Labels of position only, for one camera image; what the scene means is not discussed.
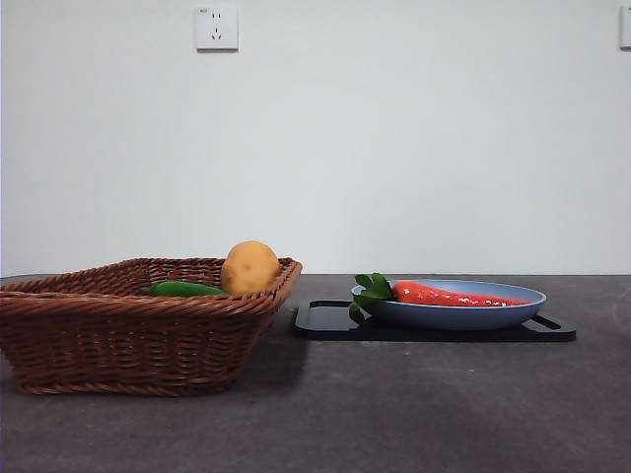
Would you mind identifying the orange carrot with green leaves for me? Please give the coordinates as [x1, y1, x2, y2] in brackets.
[348, 272, 535, 324]

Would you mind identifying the light blue round plate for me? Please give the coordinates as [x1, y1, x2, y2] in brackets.
[350, 279, 548, 332]

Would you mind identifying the yellow-brown potato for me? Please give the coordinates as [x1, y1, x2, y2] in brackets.
[220, 239, 283, 298]

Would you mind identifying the green chili pepper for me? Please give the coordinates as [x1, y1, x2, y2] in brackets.
[141, 280, 231, 299]

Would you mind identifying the brown woven wicker basket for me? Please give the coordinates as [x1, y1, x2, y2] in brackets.
[0, 256, 304, 398]

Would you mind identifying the dark rectangular tray with handles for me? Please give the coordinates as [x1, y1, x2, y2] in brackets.
[291, 299, 577, 344]

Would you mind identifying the white wall power socket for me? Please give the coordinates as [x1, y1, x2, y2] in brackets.
[195, 4, 241, 54]

